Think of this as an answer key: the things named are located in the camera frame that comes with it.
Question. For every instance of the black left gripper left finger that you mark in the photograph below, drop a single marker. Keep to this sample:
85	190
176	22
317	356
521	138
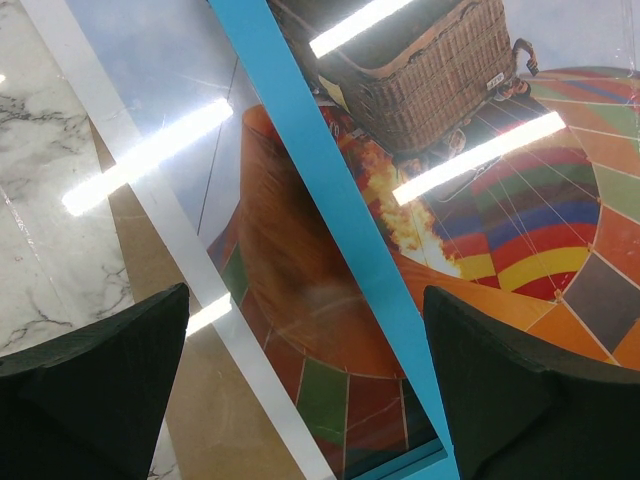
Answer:
90	404

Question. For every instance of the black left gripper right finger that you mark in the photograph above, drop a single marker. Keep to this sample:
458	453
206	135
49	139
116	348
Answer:
518	407

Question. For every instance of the blue picture frame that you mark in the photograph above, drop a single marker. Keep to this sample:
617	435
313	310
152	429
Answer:
278	81

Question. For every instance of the hot air balloon photo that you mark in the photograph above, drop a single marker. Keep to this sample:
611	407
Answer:
495	144

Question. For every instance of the clear glass pane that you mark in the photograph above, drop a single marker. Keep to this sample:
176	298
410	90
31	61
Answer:
62	264

